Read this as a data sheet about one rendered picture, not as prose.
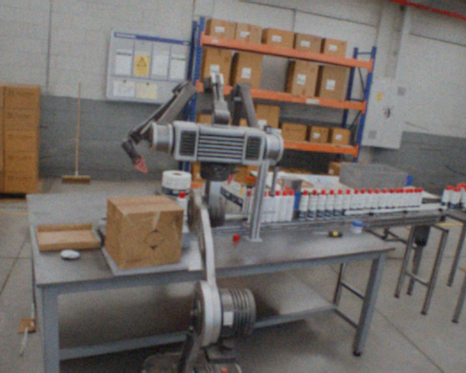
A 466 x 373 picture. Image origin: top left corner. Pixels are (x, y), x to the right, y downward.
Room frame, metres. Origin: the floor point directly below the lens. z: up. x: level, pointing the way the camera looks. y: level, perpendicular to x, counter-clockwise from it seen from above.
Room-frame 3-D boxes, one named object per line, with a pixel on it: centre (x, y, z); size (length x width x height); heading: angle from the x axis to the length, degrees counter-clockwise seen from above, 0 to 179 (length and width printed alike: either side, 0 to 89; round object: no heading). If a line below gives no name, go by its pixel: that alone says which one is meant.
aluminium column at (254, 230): (2.45, -0.14, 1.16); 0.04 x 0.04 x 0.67; 29
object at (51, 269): (2.66, 0.17, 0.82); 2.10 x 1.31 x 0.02; 119
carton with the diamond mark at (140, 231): (1.96, 0.41, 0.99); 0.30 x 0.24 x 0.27; 125
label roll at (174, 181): (3.04, 0.42, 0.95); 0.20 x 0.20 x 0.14
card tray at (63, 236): (2.07, 0.84, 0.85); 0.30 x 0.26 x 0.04; 119
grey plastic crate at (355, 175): (4.47, -1.42, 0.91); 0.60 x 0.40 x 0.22; 111
